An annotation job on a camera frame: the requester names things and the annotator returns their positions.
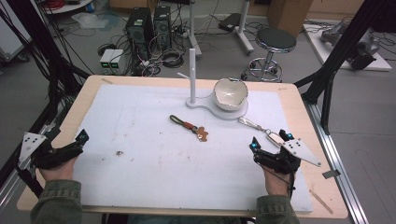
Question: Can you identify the white floor board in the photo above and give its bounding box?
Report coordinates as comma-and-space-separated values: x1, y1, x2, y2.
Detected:
303, 22, 393, 73

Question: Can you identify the tall cardboard box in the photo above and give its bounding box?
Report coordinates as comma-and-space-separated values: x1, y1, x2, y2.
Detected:
266, 0, 314, 38

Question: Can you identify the person's left hand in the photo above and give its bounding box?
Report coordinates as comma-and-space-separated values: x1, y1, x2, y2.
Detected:
38, 156, 79, 182

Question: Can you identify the white bowl with silver rim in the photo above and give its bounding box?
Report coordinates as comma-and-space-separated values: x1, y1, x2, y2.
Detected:
213, 77, 249, 112

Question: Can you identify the white key stand with pegs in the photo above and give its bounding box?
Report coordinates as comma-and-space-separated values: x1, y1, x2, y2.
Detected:
177, 48, 249, 121

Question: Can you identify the white power supply unit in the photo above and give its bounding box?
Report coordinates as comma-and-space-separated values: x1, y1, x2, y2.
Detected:
109, 49, 125, 71
99, 49, 116, 71

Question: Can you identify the grey tape piece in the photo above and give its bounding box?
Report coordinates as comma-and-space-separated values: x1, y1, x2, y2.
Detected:
321, 169, 342, 180

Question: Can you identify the black metal frame beam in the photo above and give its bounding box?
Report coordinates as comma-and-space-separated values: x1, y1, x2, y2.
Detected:
293, 0, 390, 135
0, 0, 92, 188

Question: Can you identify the person's right hand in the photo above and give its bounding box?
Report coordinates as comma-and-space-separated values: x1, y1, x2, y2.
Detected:
262, 164, 293, 198

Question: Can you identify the black power adapter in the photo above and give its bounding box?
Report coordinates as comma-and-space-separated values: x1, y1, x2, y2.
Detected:
217, 12, 243, 34

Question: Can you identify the coiled black cable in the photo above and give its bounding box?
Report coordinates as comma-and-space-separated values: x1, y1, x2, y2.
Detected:
160, 49, 186, 69

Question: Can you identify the white foam mat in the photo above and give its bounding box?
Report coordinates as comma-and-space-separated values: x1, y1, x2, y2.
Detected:
72, 83, 314, 215

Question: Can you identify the wooden table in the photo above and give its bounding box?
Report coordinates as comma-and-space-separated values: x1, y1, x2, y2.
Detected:
16, 74, 349, 220

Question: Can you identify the round white table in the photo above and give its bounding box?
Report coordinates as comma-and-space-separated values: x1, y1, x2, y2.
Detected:
42, 0, 94, 15

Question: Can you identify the clear tag keychain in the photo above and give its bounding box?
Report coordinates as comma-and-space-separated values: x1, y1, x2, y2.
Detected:
237, 117, 283, 147

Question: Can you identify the grey robot device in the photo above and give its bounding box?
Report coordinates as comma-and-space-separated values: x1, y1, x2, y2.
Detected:
319, 17, 381, 71

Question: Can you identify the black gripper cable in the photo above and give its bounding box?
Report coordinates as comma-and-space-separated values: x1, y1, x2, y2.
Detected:
262, 161, 296, 200

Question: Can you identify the black round stool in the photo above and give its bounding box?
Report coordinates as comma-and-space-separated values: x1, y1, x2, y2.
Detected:
240, 27, 298, 84

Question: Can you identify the gingerbread keychain with green strap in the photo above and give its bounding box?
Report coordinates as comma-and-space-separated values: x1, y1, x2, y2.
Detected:
169, 114, 210, 143

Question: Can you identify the black computer tower green sticker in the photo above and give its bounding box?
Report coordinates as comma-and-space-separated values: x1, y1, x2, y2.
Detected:
125, 7, 155, 53

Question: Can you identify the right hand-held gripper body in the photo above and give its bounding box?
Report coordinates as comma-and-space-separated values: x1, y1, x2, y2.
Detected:
253, 138, 322, 175

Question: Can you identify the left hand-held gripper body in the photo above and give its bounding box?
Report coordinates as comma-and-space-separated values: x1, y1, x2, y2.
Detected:
18, 132, 84, 171

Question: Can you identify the white metal stand leg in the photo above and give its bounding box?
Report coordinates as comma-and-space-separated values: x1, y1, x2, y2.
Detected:
233, 0, 256, 56
186, 0, 204, 60

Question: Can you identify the aluminium rail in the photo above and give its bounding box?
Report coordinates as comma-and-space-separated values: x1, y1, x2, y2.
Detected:
304, 102, 371, 224

